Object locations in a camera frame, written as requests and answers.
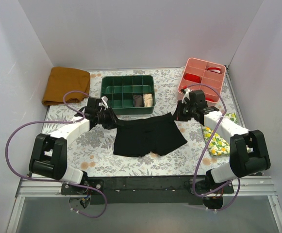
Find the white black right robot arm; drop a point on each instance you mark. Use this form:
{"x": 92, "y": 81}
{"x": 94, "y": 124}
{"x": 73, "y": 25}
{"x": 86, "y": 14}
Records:
{"x": 248, "y": 151}

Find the aluminium frame rail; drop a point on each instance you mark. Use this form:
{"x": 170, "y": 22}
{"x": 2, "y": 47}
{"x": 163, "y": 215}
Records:
{"x": 147, "y": 205}

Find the beige rolled underwear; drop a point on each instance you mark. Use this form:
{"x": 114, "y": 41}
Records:
{"x": 148, "y": 100}

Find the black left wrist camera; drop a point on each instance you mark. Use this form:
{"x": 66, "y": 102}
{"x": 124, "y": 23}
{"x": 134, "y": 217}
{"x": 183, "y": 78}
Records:
{"x": 96, "y": 104}

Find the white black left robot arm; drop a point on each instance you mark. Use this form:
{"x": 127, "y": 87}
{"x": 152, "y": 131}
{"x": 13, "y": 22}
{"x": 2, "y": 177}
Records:
{"x": 49, "y": 155}

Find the lemon print folded cloth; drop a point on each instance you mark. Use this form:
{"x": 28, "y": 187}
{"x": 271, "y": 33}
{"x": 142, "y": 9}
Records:
{"x": 219, "y": 144}

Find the green divided organizer box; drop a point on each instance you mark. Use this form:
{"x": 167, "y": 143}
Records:
{"x": 121, "y": 91}

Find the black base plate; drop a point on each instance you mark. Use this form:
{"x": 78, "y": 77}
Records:
{"x": 142, "y": 189}

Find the floral patterned table mat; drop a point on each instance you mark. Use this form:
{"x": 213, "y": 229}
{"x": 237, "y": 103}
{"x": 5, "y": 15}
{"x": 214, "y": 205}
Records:
{"x": 93, "y": 150}

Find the brown folded cloth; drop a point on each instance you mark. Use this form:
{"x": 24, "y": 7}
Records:
{"x": 63, "y": 80}

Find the pink divided organizer box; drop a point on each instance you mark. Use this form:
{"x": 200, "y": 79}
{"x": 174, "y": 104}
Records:
{"x": 211, "y": 83}

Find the red white rolled cloth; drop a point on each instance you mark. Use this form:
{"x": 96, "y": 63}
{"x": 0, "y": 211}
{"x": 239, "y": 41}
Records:
{"x": 214, "y": 69}

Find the red cloth front compartment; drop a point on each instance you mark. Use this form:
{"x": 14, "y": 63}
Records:
{"x": 210, "y": 99}

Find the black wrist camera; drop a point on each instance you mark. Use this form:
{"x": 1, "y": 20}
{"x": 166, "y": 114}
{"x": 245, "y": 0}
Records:
{"x": 96, "y": 104}
{"x": 194, "y": 98}

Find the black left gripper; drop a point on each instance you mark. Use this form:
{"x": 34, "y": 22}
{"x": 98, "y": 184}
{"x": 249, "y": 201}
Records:
{"x": 110, "y": 118}

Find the grey rolled underwear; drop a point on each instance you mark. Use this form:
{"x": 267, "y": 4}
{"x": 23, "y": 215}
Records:
{"x": 138, "y": 101}

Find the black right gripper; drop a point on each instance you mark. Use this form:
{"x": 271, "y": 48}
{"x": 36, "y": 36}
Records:
{"x": 179, "y": 112}

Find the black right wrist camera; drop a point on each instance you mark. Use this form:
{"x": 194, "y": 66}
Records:
{"x": 194, "y": 98}

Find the black underwear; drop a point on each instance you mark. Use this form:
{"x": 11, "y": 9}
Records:
{"x": 150, "y": 138}

